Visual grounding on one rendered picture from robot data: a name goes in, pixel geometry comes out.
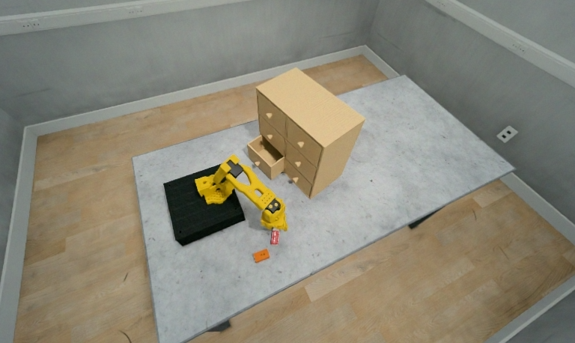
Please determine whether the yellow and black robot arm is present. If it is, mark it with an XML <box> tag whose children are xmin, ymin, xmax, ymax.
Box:
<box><xmin>197</xmin><ymin>154</ymin><xmax>285</xmax><ymax>223</ymax></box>

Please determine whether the red and white eraser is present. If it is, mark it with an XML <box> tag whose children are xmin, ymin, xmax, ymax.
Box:
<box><xmin>271</xmin><ymin>226</ymin><xmax>279</xmax><ymax>246</ymax></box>

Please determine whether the tan wooden chest of drawers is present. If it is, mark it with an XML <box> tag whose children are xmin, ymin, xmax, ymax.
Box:
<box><xmin>256</xmin><ymin>67</ymin><xmax>366</xmax><ymax>200</ymax></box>

